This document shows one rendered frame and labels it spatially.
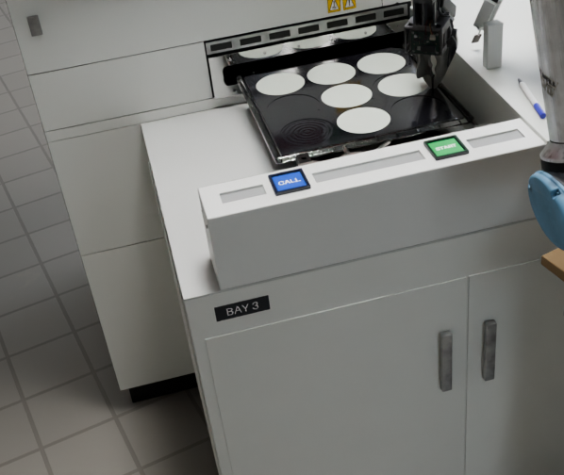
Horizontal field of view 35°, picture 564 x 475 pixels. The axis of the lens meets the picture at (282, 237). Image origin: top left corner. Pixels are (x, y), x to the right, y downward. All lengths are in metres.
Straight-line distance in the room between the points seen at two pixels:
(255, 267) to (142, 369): 0.98
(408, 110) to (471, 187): 0.30
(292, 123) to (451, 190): 0.39
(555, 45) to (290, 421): 0.84
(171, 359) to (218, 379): 0.80
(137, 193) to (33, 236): 1.21
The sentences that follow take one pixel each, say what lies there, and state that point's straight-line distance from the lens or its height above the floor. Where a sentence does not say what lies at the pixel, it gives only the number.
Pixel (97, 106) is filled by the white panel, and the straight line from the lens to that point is 1.94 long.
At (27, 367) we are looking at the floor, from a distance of 2.69.
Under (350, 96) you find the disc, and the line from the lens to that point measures 1.79.
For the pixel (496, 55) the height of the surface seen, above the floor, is 0.99.
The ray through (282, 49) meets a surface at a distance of 1.94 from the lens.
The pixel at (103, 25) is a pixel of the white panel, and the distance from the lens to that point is 1.88.
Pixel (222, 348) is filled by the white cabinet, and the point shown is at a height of 0.70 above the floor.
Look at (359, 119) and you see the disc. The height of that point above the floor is 0.90.
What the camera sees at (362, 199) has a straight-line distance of 1.41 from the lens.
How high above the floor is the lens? 1.71
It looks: 35 degrees down
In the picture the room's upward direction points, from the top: 7 degrees counter-clockwise
